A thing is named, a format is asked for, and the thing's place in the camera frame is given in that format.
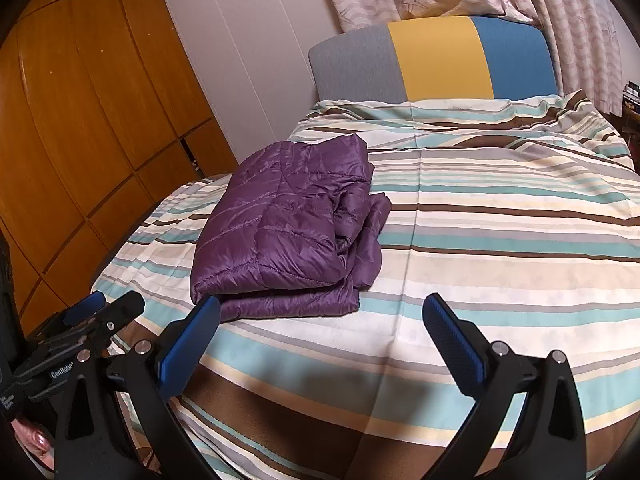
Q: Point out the wooden side desk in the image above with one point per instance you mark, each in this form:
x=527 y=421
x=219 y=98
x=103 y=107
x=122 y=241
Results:
x=632 y=130

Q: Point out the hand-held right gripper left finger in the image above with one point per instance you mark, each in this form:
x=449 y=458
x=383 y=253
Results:
x=190 y=345

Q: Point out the wooden wardrobe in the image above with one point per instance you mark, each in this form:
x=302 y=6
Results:
x=100 y=110

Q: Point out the grey yellow blue headboard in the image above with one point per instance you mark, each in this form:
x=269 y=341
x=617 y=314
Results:
x=435 y=60

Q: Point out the person's left hand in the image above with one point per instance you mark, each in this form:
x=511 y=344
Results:
x=35 y=440

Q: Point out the starfish print curtain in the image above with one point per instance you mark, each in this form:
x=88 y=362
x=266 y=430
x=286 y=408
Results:
x=580 y=35

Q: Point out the striped bed sheet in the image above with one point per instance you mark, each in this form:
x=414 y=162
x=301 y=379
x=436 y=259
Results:
x=500 y=240

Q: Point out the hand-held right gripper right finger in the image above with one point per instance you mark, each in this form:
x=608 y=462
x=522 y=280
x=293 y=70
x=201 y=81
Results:
x=455 y=345

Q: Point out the purple quilted down jacket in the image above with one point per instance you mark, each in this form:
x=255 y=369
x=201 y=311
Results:
x=280 y=230

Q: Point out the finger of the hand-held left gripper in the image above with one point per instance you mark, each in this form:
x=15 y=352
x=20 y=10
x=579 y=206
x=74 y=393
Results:
x=120 y=307
x=82 y=307

